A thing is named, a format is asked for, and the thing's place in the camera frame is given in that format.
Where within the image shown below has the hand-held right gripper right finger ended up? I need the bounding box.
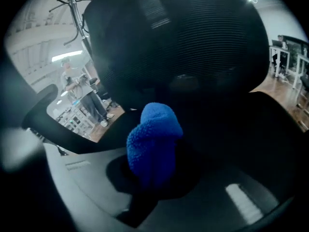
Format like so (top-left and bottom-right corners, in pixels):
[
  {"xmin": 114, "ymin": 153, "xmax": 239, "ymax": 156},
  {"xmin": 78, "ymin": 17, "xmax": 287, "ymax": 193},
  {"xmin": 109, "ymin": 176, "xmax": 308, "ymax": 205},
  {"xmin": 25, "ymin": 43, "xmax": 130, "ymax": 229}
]
[{"xmin": 140, "ymin": 145, "xmax": 278, "ymax": 232}]

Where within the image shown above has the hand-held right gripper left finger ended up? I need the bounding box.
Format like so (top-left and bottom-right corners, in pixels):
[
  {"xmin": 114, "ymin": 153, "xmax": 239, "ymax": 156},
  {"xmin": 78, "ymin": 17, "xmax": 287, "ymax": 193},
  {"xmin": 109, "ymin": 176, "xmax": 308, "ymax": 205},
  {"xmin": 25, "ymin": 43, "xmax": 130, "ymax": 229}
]
[{"xmin": 44, "ymin": 144, "xmax": 133, "ymax": 232}]

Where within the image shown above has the black office chair seat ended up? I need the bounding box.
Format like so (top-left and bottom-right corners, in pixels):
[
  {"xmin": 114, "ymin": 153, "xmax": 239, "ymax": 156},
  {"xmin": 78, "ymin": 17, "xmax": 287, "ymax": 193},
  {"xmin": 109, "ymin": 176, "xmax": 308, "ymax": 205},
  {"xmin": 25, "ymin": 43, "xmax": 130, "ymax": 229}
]
[{"xmin": 96, "ymin": 90, "xmax": 308, "ymax": 181}]

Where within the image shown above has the blue fleece cloth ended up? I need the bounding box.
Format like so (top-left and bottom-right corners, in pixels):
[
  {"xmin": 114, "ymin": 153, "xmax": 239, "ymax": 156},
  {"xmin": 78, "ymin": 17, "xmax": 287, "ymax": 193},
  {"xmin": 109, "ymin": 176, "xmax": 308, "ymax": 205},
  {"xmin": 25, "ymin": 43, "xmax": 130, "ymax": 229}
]
[{"xmin": 126, "ymin": 102, "xmax": 183, "ymax": 190}]

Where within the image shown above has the black chair armrest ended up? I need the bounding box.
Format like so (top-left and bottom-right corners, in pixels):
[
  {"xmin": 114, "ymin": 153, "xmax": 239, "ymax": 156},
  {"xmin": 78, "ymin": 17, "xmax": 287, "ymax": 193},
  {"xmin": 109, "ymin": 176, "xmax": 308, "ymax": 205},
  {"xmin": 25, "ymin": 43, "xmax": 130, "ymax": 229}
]
[{"xmin": 21, "ymin": 83, "xmax": 126, "ymax": 154}]

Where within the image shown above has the black office chair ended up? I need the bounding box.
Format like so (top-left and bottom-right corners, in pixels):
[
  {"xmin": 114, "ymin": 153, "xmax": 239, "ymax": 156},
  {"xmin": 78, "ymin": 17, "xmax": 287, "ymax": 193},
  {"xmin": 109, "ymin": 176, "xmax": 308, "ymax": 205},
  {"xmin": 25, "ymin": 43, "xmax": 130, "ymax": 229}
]
[{"xmin": 85, "ymin": 0, "xmax": 270, "ymax": 113}]

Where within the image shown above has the black coat rack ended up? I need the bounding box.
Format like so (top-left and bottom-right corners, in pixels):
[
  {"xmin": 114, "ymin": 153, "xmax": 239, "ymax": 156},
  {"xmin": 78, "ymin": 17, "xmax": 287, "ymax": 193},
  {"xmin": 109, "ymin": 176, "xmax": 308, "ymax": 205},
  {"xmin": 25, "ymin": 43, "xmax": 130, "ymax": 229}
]
[{"xmin": 49, "ymin": 0, "xmax": 97, "ymax": 58}]

